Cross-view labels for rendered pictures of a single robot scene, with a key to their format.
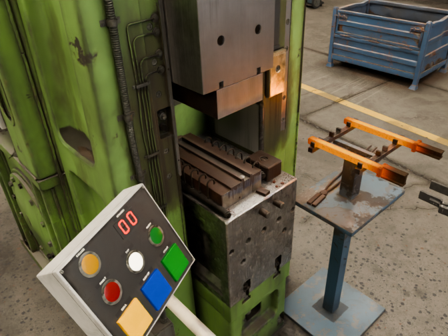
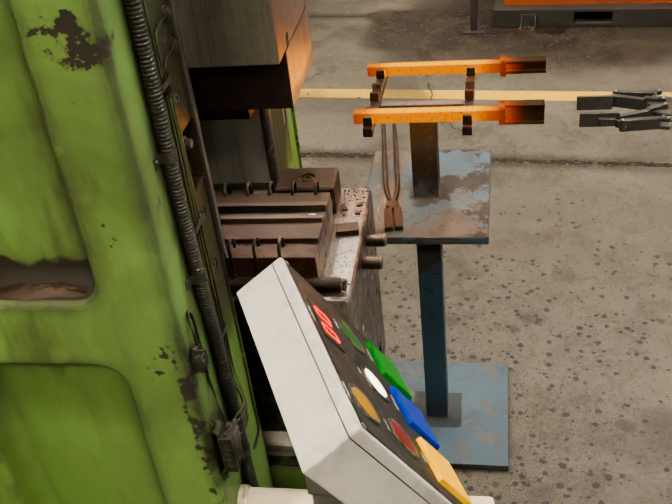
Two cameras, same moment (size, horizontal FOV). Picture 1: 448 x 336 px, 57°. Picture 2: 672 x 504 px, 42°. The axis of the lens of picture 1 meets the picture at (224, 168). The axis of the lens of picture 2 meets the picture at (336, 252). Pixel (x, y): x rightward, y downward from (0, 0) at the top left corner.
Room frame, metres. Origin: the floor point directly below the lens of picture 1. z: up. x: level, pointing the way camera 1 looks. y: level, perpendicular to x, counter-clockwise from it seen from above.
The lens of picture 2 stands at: (0.09, 0.75, 1.87)
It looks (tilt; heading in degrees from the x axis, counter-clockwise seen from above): 35 degrees down; 323
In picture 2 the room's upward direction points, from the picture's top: 7 degrees counter-clockwise
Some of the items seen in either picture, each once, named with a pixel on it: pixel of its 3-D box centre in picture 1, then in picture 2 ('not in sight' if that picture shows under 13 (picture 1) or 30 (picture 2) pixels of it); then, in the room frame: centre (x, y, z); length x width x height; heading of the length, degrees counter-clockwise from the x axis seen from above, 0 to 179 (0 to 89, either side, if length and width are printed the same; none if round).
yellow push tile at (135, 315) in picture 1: (134, 321); (440, 473); (0.62, 0.23, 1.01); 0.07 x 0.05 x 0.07; 156
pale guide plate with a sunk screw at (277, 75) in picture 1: (275, 73); not in sight; (1.50, -0.21, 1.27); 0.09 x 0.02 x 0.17; 131
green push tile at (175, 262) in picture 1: (174, 262); (386, 372); (0.81, 0.15, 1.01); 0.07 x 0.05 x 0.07; 156
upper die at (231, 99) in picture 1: (198, 79); (178, 60); (1.36, 0.08, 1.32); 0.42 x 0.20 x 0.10; 41
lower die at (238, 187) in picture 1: (204, 167); (216, 236); (1.36, 0.08, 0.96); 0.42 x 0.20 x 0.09; 41
